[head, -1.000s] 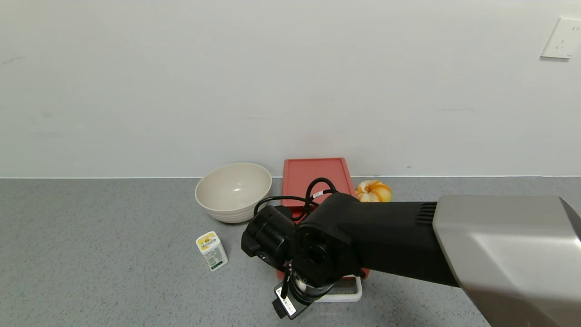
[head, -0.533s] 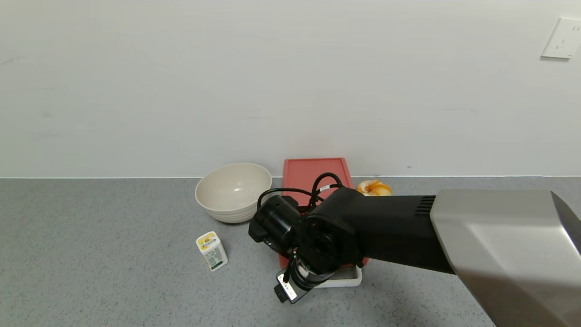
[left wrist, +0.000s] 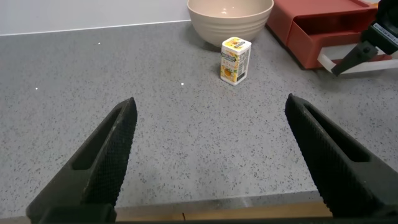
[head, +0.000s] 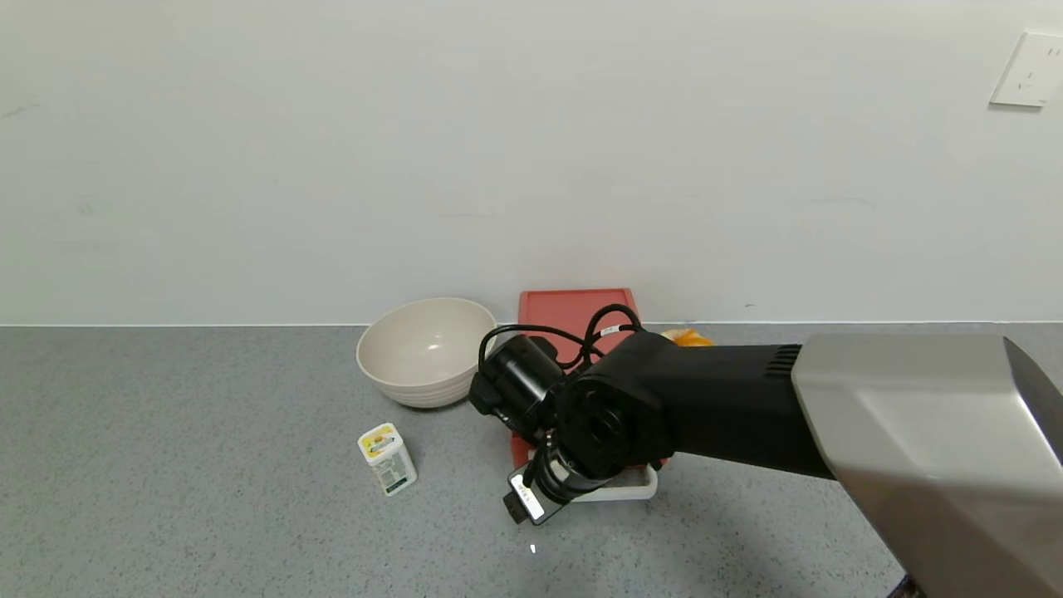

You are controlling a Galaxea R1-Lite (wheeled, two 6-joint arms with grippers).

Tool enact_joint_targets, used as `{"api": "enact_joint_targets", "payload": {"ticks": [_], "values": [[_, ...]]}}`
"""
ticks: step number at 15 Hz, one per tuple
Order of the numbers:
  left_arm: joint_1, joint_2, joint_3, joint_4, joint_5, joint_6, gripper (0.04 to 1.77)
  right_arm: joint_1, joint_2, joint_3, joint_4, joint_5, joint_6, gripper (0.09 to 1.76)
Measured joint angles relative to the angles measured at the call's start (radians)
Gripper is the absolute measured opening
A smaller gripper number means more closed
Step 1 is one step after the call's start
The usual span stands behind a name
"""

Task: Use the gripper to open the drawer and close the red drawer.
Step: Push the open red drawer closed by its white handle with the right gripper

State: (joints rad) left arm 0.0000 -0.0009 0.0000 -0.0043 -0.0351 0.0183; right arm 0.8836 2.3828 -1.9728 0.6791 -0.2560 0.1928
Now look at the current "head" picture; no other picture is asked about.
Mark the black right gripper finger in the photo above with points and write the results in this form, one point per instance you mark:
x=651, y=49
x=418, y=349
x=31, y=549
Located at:
x=516, y=508

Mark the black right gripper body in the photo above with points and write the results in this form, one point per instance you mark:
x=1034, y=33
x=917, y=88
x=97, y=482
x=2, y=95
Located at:
x=528, y=498

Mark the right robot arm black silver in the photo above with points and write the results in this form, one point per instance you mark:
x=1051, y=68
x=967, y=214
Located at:
x=731, y=407

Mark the red drawer cabinet housing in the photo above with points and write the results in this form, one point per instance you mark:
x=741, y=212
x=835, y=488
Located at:
x=556, y=309

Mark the small yellow white carton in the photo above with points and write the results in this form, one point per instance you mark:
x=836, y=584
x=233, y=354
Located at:
x=389, y=461

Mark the beige ribbed bowl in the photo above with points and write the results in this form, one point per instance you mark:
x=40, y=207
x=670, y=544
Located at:
x=428, y=353

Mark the orange round bun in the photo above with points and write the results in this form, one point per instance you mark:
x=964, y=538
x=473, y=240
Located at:
x=689, y=338

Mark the white wall socket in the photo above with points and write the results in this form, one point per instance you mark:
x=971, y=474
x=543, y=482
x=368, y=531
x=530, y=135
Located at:
x=1030, y=71

